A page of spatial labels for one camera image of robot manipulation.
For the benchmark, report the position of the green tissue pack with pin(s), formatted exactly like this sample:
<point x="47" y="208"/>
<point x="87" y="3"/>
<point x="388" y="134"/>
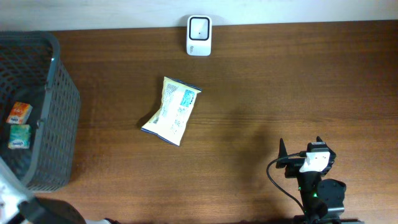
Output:
<point x="19" y="136"/>

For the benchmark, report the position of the grey plastic mesh basket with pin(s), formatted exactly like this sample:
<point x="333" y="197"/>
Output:
<point x="33" y="73"/>

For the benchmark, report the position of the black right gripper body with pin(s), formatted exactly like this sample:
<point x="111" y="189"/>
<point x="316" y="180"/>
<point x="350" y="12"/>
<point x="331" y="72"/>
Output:
<point x="293" y="167"/>

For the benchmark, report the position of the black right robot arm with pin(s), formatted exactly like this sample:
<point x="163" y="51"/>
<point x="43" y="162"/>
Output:
<point x="321" y="199"/>

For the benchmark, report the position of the cream snack bag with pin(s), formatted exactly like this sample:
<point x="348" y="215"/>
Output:
<point x="177" y="102"/>

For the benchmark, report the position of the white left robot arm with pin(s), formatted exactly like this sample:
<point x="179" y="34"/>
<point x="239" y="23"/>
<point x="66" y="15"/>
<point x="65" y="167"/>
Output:
<point x="21" y="205"/>

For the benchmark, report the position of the white barcode scanner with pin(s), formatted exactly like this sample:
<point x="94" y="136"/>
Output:
<point x="199" y="35"/>

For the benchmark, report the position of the orange tissue pack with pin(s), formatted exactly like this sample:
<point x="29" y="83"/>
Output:
<point x="20" y="113"/>

